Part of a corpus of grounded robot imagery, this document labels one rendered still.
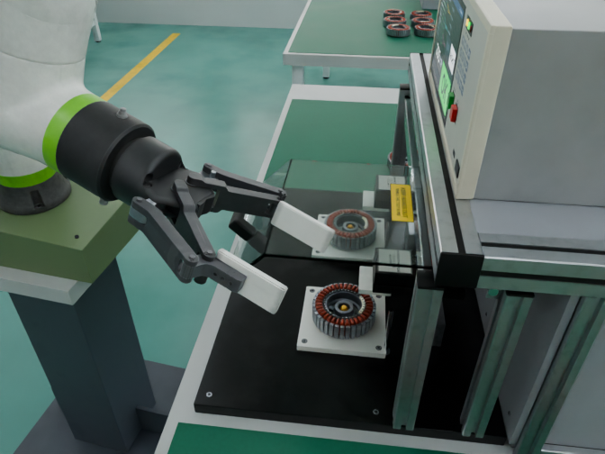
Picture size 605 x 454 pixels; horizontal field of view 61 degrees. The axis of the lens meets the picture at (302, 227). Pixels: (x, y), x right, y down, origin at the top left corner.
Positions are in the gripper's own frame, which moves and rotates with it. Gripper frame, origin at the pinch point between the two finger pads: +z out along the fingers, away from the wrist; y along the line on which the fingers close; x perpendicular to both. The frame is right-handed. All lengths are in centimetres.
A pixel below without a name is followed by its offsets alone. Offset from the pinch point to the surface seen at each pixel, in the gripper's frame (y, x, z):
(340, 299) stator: -36.0, -26.0, 4.3
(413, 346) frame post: -13.3, -10.9, 16.0
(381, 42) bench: -204, -8, -41
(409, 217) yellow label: -22.0, 0.6, 7.5
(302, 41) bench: -192, -21, -73
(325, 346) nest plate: -26.5, -29.3, 6.2
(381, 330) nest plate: -33.4, -25.4, 13.1
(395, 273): -30.1, -12.3, 10.1
